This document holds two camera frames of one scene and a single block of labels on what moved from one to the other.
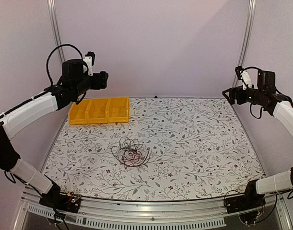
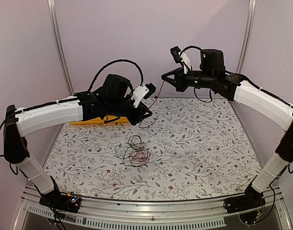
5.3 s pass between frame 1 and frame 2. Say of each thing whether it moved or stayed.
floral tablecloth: stayed
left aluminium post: stayed
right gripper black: moved
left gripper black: moved
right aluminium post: stayed
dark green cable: moved
